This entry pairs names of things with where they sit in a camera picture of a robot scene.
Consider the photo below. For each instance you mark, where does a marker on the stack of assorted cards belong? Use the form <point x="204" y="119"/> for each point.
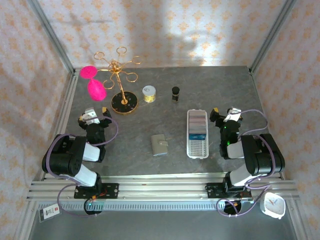
<point x="197" y="122"/>

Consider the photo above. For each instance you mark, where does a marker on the blue plastic card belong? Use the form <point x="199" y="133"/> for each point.
<point x="197" y="137"/>

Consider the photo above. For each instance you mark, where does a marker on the white slotted plastic basket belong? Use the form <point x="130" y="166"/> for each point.
<point x="197" y="150"/>

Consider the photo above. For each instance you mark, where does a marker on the beige leather card holder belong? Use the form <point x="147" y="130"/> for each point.
<point x="158" y="146"/>

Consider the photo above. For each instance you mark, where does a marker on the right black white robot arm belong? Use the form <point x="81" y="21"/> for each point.
<point x="260" y="155"/>

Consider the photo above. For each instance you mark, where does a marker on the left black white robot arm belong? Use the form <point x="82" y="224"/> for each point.
<point x="65" y="155"/>

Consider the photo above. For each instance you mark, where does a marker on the small black capped bottle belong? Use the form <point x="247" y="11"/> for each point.
<point x="175" y="94"/>

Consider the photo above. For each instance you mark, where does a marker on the gold tin with white lid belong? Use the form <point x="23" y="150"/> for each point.
<point x="149" y="93"/>

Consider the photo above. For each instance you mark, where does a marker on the white square alarm clock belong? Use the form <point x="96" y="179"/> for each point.
<point x="273" y="205"/>

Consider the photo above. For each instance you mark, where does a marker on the packaged label tag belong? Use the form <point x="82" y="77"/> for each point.
<point x="50" y="212"/>

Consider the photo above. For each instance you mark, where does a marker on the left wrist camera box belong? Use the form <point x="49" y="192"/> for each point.
<point x="91" y="116"/>

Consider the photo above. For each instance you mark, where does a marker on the aluminium table side rail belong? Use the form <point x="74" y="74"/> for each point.
<point x="67" y="100"/>

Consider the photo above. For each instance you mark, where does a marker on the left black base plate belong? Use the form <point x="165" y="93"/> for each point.
<point x="110" y="191"/>

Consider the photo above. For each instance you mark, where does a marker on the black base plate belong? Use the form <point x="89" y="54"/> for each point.
<point x="213" y="190"/>
<point x="110" y="191"/>

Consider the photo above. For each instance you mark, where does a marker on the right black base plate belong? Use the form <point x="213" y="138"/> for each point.
<point x="213" y="190"/>

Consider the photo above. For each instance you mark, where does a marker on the aluminium mounting rail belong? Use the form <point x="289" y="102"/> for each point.
<point x="162" y="190"/>

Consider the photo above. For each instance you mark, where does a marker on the aluminium frame post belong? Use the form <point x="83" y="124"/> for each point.
<point x="272" y="35"/>
<point x="50" y="32"/>

